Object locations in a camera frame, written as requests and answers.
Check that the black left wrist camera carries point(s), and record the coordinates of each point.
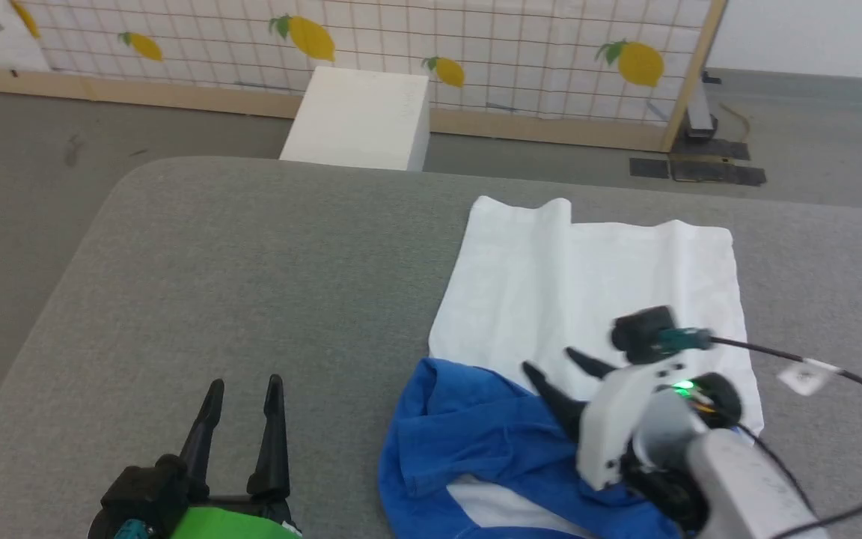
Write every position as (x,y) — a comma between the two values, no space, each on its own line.
(147,494)

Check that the white rectangular pillar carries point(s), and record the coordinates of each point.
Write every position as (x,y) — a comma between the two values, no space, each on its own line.
(360,120)

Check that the blue and white long-sleeve shirt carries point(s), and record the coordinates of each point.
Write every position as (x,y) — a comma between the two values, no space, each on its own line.
(551,284)

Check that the grey metal partition foot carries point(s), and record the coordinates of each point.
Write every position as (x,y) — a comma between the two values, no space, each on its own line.
(700,112)

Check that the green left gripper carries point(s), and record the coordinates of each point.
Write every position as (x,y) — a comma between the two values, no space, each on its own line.
(236,520)

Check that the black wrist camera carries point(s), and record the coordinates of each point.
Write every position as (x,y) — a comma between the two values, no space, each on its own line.
(648,333)
(147,494)

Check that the grey fabric sofa surface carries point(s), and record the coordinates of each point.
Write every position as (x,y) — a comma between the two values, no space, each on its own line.
(251,284)

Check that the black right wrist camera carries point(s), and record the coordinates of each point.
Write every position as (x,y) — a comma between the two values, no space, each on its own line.
(648,333)

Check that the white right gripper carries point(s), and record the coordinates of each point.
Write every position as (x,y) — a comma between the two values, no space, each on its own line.
(614,427)

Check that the small black floor mat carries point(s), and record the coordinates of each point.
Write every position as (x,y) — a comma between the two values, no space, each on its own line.
(649,168)

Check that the wooden framed lemon print partition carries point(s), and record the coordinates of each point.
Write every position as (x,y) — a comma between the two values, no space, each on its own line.
(401,37)

